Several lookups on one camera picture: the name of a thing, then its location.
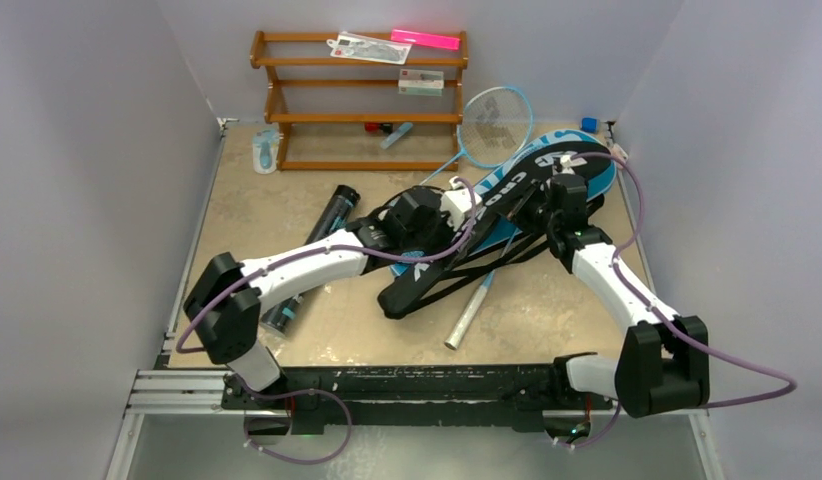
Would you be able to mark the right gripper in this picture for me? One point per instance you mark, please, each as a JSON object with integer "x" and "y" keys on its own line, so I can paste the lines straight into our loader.
{"x": 533, "y": 201}

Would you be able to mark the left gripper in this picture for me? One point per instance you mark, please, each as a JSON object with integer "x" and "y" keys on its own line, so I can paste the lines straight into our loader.
{"x": 448, "y": 234}

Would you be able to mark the black Crossway racket bag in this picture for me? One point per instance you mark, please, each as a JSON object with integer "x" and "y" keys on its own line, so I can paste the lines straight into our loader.
{"x": 422, "y": 284}

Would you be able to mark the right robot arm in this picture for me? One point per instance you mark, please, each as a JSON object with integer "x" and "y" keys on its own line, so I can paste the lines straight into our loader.
{"x": 657, "y": 370}

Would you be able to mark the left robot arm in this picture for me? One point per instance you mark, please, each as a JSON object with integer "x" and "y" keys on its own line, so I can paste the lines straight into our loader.
{"x": 227, "y": 302}

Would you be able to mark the light blue badminton racket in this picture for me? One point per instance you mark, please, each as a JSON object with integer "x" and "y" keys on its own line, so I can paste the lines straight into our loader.
{"x": 496, "y": 125}

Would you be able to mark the blue racket bag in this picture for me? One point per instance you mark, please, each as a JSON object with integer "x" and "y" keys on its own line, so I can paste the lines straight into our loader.
{"x": 550, "y": 154}

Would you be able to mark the small pink white object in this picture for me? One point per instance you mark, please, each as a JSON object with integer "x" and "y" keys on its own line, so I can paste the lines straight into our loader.
{"x": 619, "y": 152}

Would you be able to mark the small blue cube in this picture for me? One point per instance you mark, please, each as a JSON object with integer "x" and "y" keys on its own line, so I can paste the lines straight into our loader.
{"x": 589, "y": 125}

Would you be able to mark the light blue strip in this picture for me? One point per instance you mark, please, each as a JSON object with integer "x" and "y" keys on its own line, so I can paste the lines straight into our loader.
{"x": 396, "y": 134}

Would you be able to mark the red black small object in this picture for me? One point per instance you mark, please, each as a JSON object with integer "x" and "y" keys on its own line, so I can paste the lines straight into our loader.
{"x": 382, "y": 128}

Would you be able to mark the white green box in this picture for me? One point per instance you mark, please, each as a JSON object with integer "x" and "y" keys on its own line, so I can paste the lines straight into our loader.
{"x": 421, "y": 82}

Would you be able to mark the light blue packaged item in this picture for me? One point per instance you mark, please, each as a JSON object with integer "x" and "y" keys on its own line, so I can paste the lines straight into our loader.
{"x": 265, "y": 144}

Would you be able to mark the pink bar on shelf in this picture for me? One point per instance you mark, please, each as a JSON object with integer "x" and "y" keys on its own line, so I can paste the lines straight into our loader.
{"x": 428, "y": 40}

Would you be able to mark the white blister package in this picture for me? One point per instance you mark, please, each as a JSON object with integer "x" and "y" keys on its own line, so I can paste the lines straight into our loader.
{"x": 368, "y": 49}

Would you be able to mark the wooden shelf rack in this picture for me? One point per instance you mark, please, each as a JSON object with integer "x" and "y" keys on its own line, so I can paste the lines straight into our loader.
{"x": 311, "y": 92}

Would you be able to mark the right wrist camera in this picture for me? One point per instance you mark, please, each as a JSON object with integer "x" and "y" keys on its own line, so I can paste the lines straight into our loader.
{"x": 566, "y": 164}

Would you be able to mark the white racket handle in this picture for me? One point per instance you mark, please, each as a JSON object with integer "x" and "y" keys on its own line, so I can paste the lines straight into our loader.
{"x": 453, "y": 341}

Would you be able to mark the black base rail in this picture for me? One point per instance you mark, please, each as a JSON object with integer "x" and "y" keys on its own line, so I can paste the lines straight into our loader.
{"x": 526, "y": 398}

